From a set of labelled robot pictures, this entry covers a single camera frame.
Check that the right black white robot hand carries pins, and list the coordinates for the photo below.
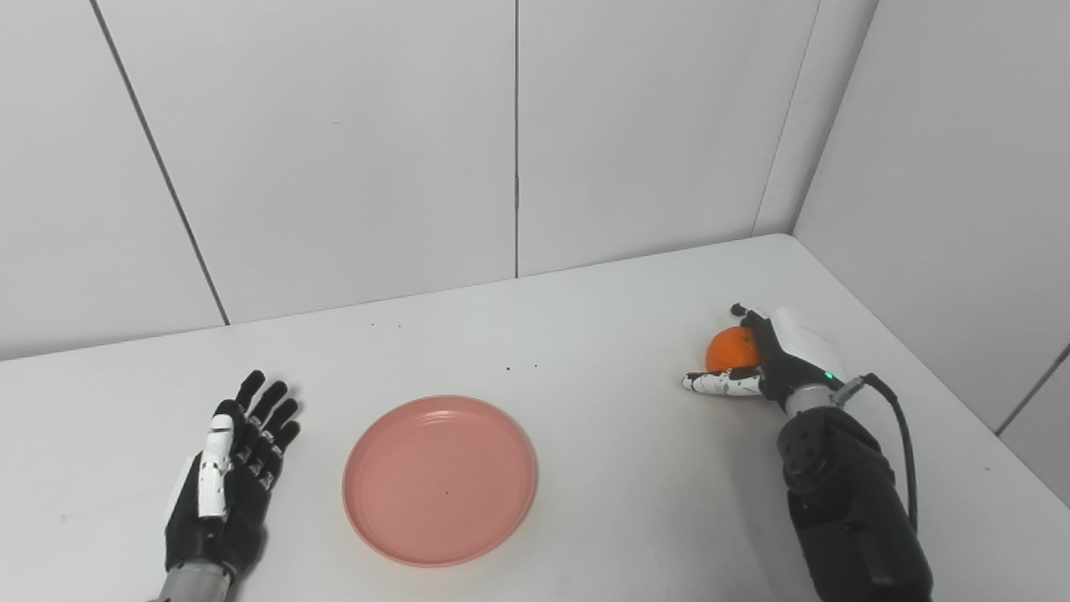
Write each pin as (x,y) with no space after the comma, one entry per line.
(794,351)

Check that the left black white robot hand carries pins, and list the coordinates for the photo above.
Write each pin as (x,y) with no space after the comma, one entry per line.
(226,493)

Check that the orange fruit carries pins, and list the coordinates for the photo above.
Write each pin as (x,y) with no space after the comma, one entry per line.
(731,349)

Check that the pink round plate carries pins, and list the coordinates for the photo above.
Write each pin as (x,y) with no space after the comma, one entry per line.
(439,481)

